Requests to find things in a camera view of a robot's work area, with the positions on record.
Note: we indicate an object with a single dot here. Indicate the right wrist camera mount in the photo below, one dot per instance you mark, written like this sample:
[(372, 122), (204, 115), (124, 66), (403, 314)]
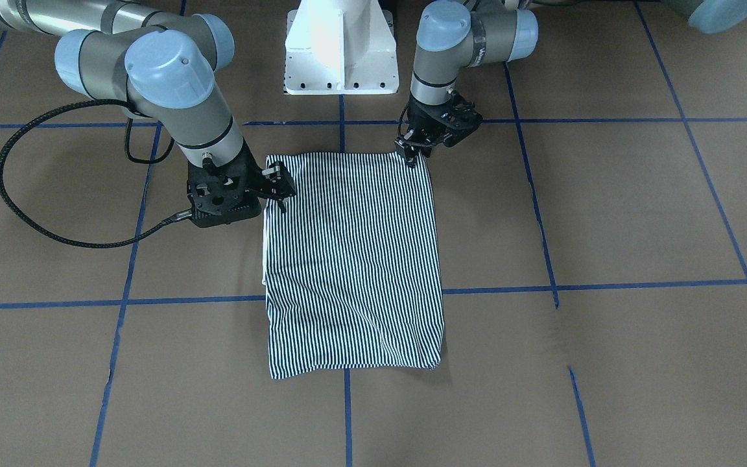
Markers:
[(219, 198)]

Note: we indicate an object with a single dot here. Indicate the striped polo shirt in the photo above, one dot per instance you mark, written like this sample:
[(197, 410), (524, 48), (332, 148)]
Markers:
[(352, 271)]

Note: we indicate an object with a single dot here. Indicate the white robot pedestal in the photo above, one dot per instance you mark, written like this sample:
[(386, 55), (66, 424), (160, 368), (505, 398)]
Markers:
[(340, 48)]

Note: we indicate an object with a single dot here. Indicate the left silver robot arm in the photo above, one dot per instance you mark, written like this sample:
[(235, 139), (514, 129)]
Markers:
[(453, 35)]

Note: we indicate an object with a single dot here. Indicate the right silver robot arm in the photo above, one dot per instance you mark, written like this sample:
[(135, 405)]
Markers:
[(162, 66)]

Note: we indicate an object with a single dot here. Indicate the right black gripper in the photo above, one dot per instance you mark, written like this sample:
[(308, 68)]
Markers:
[(251, 178)]

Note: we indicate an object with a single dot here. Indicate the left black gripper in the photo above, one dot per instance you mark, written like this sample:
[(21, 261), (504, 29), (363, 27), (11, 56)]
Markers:
[(423, 120)]

